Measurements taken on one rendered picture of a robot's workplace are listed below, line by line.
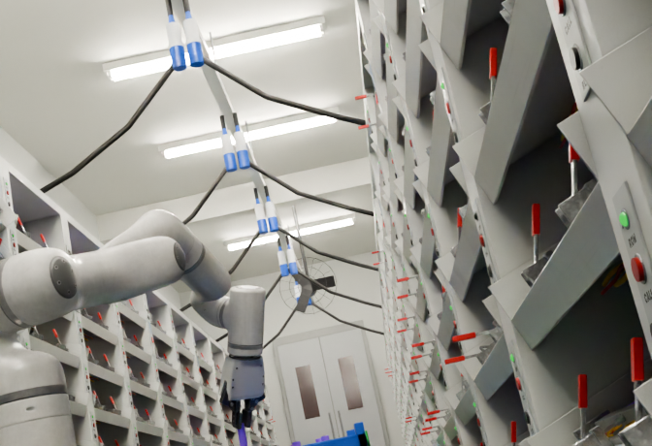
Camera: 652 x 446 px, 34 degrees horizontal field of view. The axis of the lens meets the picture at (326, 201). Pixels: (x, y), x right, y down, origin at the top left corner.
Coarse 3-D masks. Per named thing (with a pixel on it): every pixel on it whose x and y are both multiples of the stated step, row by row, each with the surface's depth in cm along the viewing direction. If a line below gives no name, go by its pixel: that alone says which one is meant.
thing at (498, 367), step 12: (492, 300) 143; (492, 312) 142; (504, 336) 143; (504, 348) 148; (468, 360) 200; (492, 360) 164; (504, 360) 154; (468, 372) 200; (480, 372) 184; (492, 372) 172; (504, 372) 161; (480, 384) 193; (492, 384) 179
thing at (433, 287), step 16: (368, 0) 299; (368, 16) 298; (368, 32) 297; (384, 64) 294; (384, 80) 292; (384, 96) 291; (400, 128) 288; (400, 144) 287; (400, 160) 286; (416, 208) 282; (416, 224) 281; (416, 240) 279; (432, 272) 277; (432, 288) 276; (432, 304) 274; (448, 352) 271; (448, 368) 270; (448, 384) 269; (464, 432) 265; (480, 432) 265
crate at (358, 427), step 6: (354, 426) 236; (360, 426) 236; (348, 432) 253; (354, 432) 253; (360, 432) 235; (336, 438) 235; (342, 438) 235; (348, 438) 235; (354, 438) 235; (360, 438) 235; (366, 438) 235; (312, 444) 234; (318, 444) 234; (324, 444) 234; (330, 444) 234; (336, 444) 234; (342, 444) 234; (348, 444) 234; (354, 444) 235; (360, 444) 235; (366, 444) 235
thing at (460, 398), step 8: (464, 368) 210; (464, 376) 209; (464, 384) 223; (448, 392) 268; (456, 392) 268; (464, 392) 249; (448, 400) 267; (456, 400) 267; (464, 400) 233; (472, 400) 220; (456, 408) 259; (464, 408) 243; (472, 408) 228; (464, 416) 253; (472, 416) 237; (464, 424) 264
